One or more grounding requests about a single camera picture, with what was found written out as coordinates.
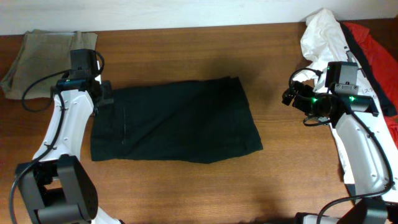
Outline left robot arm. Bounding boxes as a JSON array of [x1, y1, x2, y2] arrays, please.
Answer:
[[9, 49, 122, 223]]

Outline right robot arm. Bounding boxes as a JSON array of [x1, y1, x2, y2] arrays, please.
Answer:
[[282, 62, 397, 223]]

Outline folded khaki shorts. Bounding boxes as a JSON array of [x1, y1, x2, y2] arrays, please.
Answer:
[[1, 30, 98, 100]]

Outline black shorts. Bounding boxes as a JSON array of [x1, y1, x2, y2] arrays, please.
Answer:
[[90, 77, 263, 164]]

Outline white t-shirt with print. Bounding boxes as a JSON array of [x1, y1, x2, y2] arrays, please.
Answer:
[[293, 9, 397, 203]]

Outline red garment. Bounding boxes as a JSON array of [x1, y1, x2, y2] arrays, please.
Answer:
[[341, 21, 398, 141]]

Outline black garment under white shirt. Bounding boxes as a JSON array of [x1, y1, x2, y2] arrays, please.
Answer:
[[339, 22, 398, 118]]

